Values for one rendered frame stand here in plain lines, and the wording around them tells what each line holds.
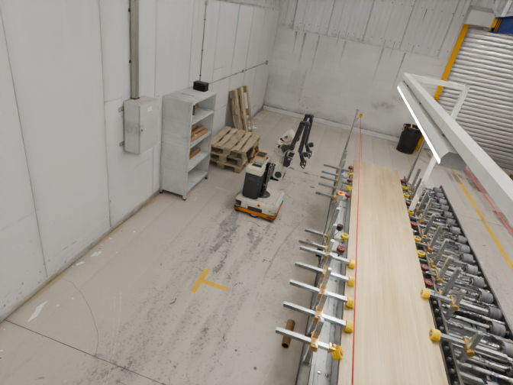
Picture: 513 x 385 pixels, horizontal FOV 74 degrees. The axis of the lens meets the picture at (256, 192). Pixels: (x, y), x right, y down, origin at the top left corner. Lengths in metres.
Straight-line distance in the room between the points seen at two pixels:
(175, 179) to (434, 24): 7.96
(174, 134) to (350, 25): 6.84
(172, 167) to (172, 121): 0.71
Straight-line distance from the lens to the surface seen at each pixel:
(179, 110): 4.95
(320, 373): 2.80
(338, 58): 10.66
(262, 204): 5.10
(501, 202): 1.30
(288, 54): 10.83
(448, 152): 1.88
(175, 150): 5.17
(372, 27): 10.64
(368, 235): 3.86
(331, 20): 10.65
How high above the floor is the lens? 2.83
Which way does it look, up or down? 28 degrees down
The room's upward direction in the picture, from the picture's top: 11 degrees clockwise
